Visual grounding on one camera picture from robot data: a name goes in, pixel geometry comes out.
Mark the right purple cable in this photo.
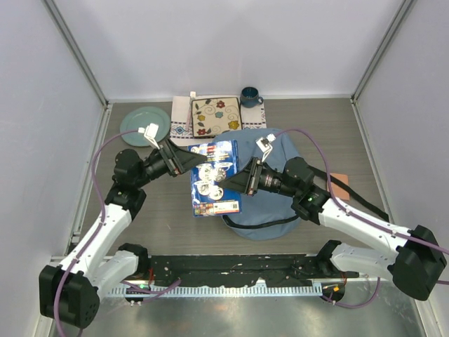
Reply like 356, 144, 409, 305
273, 128, 449, 256

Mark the slotted cable duct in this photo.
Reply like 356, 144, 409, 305
106, 282, 323, 299

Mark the blue book with plates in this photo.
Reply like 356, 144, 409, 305
188, 140, 241, 218

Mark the dark blue mug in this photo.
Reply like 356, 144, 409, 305
240, 87, 264, 108

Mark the blue student backpack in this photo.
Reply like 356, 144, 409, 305
214, 128, 389, 241

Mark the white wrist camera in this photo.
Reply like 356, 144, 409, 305
138, 123, 167, 150
256, 133, 276, 162

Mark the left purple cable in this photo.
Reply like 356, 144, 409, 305
52, 128, 147, 337

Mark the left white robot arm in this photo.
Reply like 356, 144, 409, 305
39, 139, 207, 329

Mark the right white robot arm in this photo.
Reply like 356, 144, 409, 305
219, 157, 447, 301

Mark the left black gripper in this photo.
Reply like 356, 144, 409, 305
135, 138, 206, 188

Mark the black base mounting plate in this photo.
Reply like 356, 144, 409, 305
126, 254, 341, 288

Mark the square floral plate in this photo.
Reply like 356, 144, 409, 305
192, 97, 243, 138

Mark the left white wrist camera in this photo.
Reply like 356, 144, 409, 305
138, 123, 167, 150

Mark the white fork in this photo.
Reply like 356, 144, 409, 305
186, 91, 196, 138

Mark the purple cable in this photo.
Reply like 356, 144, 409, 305
273, 128, 449, 256
52, 128, 147, 337

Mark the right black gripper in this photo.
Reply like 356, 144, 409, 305
219, 157, 300, 198

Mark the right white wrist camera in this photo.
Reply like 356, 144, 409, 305
256, 133, 276, 162

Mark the green round plate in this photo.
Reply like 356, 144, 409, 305
119, 106, 170, 147

